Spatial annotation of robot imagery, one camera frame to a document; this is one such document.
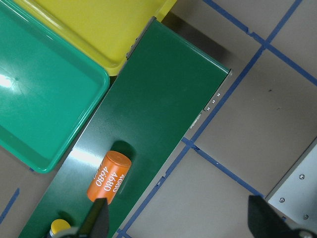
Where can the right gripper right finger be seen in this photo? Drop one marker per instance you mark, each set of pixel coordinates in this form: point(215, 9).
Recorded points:
point(263, 222)

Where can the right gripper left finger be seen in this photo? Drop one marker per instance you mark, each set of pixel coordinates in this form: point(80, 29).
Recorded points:
point(96, 224)

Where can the yellow push button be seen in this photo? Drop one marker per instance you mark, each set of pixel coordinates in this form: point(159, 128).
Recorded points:
point(57, 226)

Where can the orange cylinder with 4680 print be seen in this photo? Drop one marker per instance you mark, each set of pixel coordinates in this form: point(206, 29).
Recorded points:
point(109, 176)

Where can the green plastic tray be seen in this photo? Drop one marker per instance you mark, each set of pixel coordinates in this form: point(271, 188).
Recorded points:
point(48, 89)

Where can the green conveyor belt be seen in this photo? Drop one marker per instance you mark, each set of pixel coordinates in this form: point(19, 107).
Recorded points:
point(164, 85)

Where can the yellow plastic tray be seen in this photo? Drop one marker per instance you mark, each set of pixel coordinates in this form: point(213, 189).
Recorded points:
point(104, 30)

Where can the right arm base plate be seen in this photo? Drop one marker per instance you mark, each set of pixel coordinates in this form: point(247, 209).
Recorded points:
point(296, 193)

